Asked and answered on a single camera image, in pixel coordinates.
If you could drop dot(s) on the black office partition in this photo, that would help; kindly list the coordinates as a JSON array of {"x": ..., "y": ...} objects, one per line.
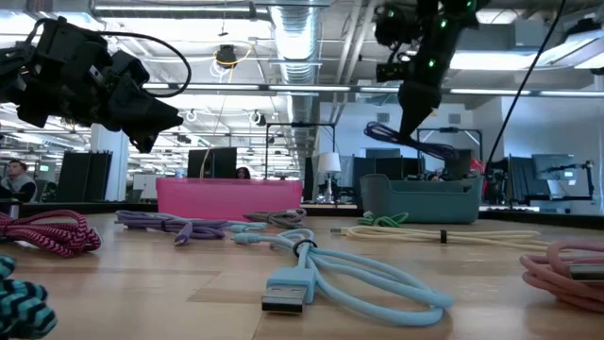
[{"x": 85, "y": 177}]

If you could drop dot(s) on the grey monitor on arm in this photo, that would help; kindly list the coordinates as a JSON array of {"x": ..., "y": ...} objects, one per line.
[{"x": 552, "y": 166}]

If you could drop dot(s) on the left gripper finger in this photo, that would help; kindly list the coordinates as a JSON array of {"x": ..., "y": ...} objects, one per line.
[
  {"x": 142, "y": 143},
  {"x": 141, "y": 113}
]

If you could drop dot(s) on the black computer monitor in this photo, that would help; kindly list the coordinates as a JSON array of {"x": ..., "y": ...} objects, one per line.
[{"x": 217, "y": 163}]

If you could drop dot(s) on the black metal table frame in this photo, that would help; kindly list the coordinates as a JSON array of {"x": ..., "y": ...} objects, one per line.
[{"x": 94, "y": 208}]

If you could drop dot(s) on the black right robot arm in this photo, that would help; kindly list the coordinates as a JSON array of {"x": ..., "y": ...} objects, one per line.
[{"x": 406, "y": 23}]

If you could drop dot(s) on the white shade table lamp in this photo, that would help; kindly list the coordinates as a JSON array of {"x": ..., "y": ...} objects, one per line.
[{"x": 329, "y": 163}]

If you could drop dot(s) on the teal plastic bin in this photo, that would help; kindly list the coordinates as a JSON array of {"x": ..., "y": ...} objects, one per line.
[{"x": 420, "y": 203}]

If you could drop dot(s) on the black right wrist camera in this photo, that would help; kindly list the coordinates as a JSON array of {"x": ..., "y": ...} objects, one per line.
[{"x": 389, "y": 72}]

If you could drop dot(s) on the red hanging object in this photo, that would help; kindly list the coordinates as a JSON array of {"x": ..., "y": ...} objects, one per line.
[{"x": 477, "y": 166}]

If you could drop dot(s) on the silver ceiling duct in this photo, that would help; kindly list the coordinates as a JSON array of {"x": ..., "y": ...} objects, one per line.
[{"x": 297, "y": 38}]

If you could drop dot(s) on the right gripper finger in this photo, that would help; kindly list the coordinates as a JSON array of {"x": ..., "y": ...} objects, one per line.
[{"x": 417, "y": 106}]

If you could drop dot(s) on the black metal frame rig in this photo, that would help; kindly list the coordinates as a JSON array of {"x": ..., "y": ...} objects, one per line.
[
  {"x": 302, "y": 124},
  {"x": 448, "y": 129}
]

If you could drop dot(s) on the dark office cabinet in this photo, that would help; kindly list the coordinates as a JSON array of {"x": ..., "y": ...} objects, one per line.
[{"x": 387, "y": 165}]

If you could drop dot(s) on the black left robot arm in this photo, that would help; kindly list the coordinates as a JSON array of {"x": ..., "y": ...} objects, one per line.
[{"x": 9, "y": 71}]

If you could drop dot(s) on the pink plastic bin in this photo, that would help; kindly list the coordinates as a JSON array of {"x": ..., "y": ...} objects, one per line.
[{"x": 226, "y": 198}]

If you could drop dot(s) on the person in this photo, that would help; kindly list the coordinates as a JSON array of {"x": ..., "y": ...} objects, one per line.
[
  {"x": 19, "y": 184},
  {"x": 243, "y": 173}
]

